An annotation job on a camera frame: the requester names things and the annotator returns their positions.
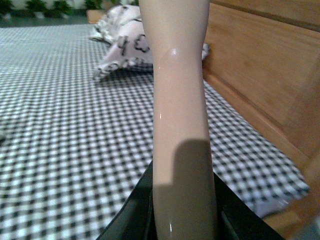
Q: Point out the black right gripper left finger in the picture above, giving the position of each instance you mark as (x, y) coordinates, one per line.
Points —
(135, 220)

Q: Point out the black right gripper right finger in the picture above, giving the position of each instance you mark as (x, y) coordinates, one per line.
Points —
(236, 221)

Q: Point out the beige hand brush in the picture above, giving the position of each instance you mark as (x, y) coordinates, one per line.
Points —
(184, 198)

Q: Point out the black white checkered bedsheet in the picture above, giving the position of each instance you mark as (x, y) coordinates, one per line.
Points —
(73, 147)

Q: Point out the wooden headboard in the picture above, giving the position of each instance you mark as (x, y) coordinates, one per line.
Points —
(265, 61)

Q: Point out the white black patterned pillow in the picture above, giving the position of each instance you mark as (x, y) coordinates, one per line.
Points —
(122, 42)

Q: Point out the small potted plant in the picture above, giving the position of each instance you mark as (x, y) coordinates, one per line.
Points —
(93, 4)
(6, 7)
(37, 7)
(60, 9)

